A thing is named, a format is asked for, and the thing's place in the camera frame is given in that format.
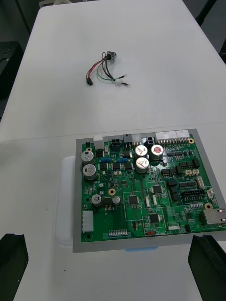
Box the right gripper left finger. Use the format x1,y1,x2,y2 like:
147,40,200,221
0,233,29,301

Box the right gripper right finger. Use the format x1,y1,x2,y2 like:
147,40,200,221
187,234,226,301

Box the red black green cable bundle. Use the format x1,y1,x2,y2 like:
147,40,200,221
85,50,130,89

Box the black equipment case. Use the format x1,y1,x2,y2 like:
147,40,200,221
0,41,24,101

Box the green circuit board grey frame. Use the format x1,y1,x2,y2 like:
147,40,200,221
72,128,226,253

